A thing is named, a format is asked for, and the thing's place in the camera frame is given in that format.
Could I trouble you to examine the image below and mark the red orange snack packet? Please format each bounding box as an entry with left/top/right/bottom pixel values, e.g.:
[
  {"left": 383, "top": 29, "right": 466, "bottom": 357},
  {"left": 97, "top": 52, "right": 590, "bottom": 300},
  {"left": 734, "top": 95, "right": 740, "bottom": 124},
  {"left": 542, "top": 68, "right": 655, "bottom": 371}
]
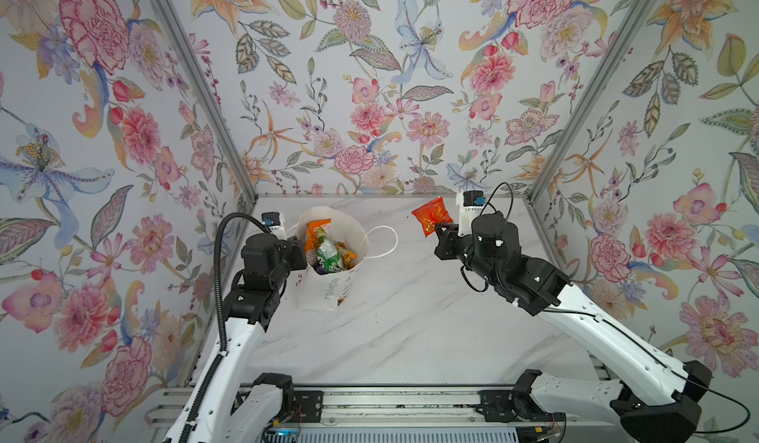
[{"left": 412, "top": 197, "right": 454, "bottom": 237}]

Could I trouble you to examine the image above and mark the orange Fox's fruits candy bag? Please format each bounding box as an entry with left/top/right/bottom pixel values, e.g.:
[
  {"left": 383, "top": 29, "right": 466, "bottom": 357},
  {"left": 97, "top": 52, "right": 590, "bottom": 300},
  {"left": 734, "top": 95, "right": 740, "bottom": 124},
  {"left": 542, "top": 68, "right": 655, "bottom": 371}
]
[{"left": 304, "top": 219, "right": 331, "bottom": 263}]

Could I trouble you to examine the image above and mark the green Fox's spring tea bag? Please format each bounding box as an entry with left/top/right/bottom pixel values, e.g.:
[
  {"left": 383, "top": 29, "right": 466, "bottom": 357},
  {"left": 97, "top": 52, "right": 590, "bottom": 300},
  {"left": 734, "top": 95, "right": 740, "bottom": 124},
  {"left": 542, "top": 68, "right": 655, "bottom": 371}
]
[{"left": 316, "top": 231, "right": 344, "bottom": 274}]

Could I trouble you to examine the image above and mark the yellow orange biscuit packet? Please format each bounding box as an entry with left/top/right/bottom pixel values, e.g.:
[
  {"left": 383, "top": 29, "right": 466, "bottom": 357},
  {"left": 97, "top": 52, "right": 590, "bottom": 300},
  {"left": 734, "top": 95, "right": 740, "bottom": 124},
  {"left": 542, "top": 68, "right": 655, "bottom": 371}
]
[{"left": 337, "top": 242, "right": 359, "bottom": 270}]

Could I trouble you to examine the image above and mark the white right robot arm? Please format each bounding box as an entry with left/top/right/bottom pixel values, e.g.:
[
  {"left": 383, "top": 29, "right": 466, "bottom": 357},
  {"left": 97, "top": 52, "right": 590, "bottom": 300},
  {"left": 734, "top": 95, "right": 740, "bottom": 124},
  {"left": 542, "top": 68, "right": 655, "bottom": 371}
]
[{"left": 435, "top": 211, "right": 712, "bottom": 442}]

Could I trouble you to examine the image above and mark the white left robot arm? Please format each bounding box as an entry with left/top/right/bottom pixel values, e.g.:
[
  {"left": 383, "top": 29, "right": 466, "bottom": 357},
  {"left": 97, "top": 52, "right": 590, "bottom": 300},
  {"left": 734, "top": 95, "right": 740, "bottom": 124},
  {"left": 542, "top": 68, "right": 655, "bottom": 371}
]
[{"left": 163, "top": 233, "right": 308, "bottom": 442}]

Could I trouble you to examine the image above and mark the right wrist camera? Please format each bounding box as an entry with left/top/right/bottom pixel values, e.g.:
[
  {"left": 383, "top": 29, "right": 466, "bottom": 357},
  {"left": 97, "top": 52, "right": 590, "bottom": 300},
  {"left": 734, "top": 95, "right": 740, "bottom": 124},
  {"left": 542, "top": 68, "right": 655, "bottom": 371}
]
[{"left": 456, "top": 190, "right": 485, "bottom": 237}]

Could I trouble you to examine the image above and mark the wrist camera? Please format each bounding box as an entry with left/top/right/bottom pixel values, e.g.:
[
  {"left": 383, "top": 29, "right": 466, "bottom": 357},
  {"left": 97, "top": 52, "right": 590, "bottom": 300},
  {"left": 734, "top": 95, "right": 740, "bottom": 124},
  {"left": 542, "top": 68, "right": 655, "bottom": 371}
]
[
  {"left": 456, "top": 190, "right": 485, "bottom": 237},
  {"left": 261, "top": 212, "right": 287, "bottom": 239}
]

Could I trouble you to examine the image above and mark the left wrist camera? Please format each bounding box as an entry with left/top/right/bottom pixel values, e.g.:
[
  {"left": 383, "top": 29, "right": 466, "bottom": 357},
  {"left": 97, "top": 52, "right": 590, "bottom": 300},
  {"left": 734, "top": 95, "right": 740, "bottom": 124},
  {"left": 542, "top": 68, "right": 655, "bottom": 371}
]
[{"left": 261, "top": 212, "right": 287, "bottom": 239}]

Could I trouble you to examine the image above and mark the black corrugated cable conduit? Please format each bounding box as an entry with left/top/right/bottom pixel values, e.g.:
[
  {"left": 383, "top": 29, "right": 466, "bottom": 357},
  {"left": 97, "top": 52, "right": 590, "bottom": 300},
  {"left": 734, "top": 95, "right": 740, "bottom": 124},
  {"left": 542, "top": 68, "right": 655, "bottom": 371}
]
[{"left": 177, "top": 212, "right": 273, "bottom": 443}]

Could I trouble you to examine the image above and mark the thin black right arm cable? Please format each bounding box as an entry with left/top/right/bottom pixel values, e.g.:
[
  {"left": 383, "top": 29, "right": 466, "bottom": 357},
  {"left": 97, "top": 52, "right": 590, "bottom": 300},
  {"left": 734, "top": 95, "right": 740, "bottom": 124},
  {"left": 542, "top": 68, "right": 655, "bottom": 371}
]
[{"left": 459, "top": 181, "right": 752, "bottom": 436}]

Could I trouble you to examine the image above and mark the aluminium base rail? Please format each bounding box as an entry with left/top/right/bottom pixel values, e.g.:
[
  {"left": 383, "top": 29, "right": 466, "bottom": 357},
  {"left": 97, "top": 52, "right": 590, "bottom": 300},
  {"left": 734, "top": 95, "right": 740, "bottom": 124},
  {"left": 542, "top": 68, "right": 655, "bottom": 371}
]
[{"left": 145, "top": 376, "right": 626, "bottom": 442}]

